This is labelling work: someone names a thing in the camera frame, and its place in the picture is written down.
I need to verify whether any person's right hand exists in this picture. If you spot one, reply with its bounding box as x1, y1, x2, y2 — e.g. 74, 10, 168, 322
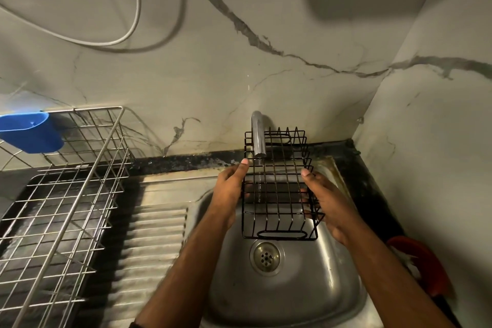
301, 169, 366, 246

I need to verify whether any person's left hand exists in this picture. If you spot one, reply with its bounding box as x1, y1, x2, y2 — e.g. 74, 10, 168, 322
208, 159, 250, 231

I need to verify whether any black wire basket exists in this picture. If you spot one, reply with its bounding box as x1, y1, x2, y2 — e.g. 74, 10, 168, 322
241, 127, 324, 241

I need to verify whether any person's right forearm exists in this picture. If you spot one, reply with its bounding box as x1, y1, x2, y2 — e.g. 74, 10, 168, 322
343, 220, 458, 328

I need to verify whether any person's left forearm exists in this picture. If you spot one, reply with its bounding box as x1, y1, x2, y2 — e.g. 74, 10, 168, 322
129, 207, 236, 328

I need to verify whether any chrome sink faucet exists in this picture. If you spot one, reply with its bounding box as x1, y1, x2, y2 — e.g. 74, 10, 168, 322
251, 110, 268, 159

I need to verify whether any sink drain strainer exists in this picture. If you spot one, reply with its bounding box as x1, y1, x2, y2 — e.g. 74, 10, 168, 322
250, 241, 286, 277

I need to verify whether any stainless steel sink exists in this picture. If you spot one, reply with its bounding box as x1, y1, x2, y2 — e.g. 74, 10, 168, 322
104, 155, 379, 328

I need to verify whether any red plastic container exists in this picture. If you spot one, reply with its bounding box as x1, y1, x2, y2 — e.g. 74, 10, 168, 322
386, 235, 451, 298

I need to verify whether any blue plastic cutlery holder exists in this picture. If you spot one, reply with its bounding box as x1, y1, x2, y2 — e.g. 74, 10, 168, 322
0, 111, 65, 154

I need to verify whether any white cable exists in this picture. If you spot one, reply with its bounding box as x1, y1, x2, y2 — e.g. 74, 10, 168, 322
0, 0, 142, 47

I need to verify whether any steel wire dish rack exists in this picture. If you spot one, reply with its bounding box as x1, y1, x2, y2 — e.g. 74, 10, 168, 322
0, 106, 135, 328

